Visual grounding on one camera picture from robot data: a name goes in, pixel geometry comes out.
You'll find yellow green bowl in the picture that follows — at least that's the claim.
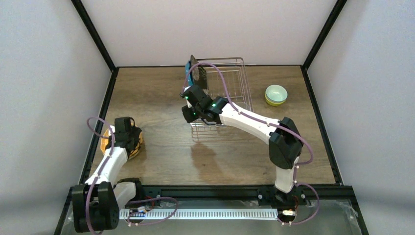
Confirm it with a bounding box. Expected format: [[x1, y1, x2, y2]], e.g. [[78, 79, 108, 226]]
[[265, 93, 288, 106]]

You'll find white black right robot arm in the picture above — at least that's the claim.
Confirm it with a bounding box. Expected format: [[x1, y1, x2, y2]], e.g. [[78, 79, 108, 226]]
[[180, 85, 303, 193]]

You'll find pale green glass bowl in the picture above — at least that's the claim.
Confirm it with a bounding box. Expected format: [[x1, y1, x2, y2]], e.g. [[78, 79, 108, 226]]
[[265, 85, 288, 95]]

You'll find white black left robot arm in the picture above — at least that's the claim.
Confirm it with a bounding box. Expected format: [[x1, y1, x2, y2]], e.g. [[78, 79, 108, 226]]
[[71, 117, 143, 235]]

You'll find white slotted cable duct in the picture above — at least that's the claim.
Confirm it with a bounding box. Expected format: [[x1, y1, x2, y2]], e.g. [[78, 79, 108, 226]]
[[119, 209, 278, 220]]

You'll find orange polka dot plate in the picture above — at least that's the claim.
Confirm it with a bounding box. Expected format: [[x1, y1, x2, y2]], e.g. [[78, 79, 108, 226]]
[[99, 124, 143, 159]]

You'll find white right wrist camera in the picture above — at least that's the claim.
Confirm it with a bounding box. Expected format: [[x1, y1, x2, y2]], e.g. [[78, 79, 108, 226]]
[[186, 99, 192, 108]]

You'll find blue polka dot plate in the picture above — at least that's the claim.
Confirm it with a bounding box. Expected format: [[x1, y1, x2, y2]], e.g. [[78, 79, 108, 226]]
[[184, 60, 193, 86]]

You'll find black aluminium frame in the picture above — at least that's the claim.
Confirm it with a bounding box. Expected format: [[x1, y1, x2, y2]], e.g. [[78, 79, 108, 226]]
[[72, 0, 368, 235]]

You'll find black floral square plate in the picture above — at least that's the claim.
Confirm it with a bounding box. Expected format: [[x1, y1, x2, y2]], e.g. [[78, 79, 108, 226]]
[[186, 55, 209, 94]]

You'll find metal wire dish rack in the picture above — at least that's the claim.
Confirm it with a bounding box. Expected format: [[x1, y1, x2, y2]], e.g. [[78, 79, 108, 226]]
[[187, 57, 254, 134]]

